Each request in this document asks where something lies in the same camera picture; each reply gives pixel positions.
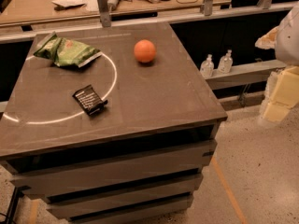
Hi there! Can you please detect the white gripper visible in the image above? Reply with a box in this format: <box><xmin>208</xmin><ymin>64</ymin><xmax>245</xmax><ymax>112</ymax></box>
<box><xmin>255</xmin><ymin>26</ymin><xmax>299</xmax><ymax>122</ymax></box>

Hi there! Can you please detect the metal railing frame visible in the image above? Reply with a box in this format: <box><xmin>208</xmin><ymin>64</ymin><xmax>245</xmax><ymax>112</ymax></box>
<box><xmin>0</xmin><ymin>0</ymin><xmax>295</xmax><ymax>44</ymax></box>

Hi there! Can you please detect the grey drawer cabinet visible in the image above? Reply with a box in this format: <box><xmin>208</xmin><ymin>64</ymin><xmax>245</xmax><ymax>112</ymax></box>
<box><xmin>0</xmin><ymin>22</ymin><xmax>226</xmax><ymax>224</ymax></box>

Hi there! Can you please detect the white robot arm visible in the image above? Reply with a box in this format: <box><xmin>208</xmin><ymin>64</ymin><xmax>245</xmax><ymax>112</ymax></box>
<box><xmin>255</xmin><ymin>5</ymin><xmax>299</xmax><ymax>125</ymax></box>

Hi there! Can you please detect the green jalapeno chip bag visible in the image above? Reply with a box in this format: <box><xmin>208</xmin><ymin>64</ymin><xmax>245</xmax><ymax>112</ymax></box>
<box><xmin>34</xmin><ymin>32</ymin><xmax>102</xmax><ymax>68</ymax></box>

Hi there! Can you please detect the orange ball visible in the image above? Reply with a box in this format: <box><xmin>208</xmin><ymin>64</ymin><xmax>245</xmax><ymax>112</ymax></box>
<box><xmin>134</xmin><ymin>39</ymin><xmax>156</xmax><ymax>63</ymax></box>

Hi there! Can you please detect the wooden background desk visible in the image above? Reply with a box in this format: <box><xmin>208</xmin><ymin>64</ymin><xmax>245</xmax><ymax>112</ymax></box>
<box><xmin>0</xmin><ymin>0</ymin><xmax>232</xmax><ymax>28</ymax></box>

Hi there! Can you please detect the white paper sheet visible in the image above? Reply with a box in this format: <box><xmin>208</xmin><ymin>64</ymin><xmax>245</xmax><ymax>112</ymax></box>
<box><xmin>52</xmin><ymin>0</ymin><xmax>87</xmax><ymax>7</ymax></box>

